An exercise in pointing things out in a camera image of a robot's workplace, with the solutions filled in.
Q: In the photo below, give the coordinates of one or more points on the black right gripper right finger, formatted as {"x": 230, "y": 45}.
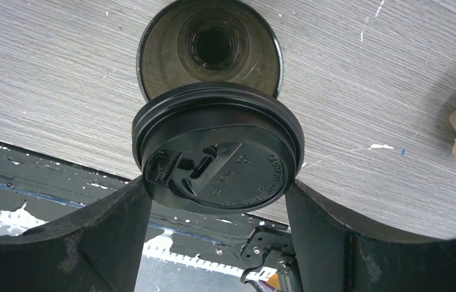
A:
{"x": 338, "y": 249}

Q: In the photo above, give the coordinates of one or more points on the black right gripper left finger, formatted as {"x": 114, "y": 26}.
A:
{"x": 95, "y": 248}

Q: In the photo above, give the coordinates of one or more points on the single black cup lid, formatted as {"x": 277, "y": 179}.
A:
{"x": 217, "y": 148}

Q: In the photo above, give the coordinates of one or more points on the single black coffee cup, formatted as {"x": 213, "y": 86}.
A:
{"x": 208, "y": 41}

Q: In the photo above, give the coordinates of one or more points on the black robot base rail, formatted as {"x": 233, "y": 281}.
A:
{"x": 182, "y": 251}

